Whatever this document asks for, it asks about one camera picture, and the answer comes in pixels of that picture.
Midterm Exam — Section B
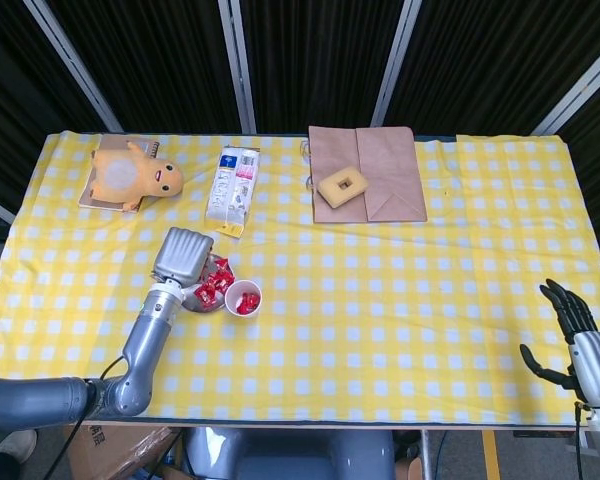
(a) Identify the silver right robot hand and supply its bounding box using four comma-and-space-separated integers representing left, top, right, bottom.
518, 278, 600, 407

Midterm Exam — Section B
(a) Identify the brown spiral notebook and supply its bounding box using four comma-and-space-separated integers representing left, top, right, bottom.
77, 133, 161, 214

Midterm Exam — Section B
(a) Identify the brown cardboard box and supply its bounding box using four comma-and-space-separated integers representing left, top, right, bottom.
62, 424, 181, 480

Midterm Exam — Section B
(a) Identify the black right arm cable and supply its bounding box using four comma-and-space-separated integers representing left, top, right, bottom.
572, 399, 589, 480

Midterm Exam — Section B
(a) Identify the yellow plush animal toy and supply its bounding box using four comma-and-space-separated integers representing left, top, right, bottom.
88, 140, 185, 212

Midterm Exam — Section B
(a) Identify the brown paper bag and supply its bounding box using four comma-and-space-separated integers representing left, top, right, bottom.
299, 124, 429, 225

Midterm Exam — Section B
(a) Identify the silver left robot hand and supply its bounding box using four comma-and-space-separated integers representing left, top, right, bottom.
150, 227, 219, 291

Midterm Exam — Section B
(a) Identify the grey robot torso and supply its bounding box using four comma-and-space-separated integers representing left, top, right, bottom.
182, 427, 396, 480

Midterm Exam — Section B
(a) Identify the metal table leg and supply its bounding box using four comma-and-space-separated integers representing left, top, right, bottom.
418, 429, 437, 480

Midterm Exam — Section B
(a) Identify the yellow sponge with hole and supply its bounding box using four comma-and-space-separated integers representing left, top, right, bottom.
317, 167, 369, 208

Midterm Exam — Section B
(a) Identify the white paper cup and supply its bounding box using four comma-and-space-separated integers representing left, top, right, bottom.
223, 279, 264, 317

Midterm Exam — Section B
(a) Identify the yellow white checkered tablecloth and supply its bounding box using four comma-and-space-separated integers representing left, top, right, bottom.
0, 130, 600, 426

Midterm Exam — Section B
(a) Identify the white plastic food package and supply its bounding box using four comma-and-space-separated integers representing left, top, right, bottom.
203, 145, 261, 239

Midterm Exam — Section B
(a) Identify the beige shoe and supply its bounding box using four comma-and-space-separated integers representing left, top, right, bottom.
0, 429, 39, 459

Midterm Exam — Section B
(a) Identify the round metal plate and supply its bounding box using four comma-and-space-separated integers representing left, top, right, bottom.
184, 252, 237, 315

